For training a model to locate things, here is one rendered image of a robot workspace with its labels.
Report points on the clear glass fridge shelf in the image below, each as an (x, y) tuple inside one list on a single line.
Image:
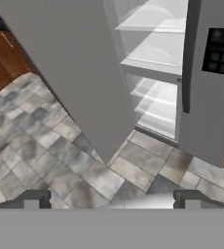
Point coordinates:
[(157, 107)]

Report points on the brown wooden cupboard run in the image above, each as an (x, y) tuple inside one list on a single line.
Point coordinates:
[(7, 64)]

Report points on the grey fridge door, plain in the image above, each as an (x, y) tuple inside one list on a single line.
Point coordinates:
[(81, 71)]

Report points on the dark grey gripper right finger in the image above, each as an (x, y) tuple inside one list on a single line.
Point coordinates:
[(188, 198)]

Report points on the white fridge interior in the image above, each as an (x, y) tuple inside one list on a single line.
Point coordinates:
[(149, 42)]

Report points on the grey fridge door with dispenser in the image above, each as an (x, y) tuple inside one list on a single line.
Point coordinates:
[(211, 113)]

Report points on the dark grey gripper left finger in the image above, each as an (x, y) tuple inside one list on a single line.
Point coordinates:
[(36, 198)]

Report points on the white fridge shelf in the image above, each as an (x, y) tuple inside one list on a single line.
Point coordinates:
[(153, 60), (156, 22)]

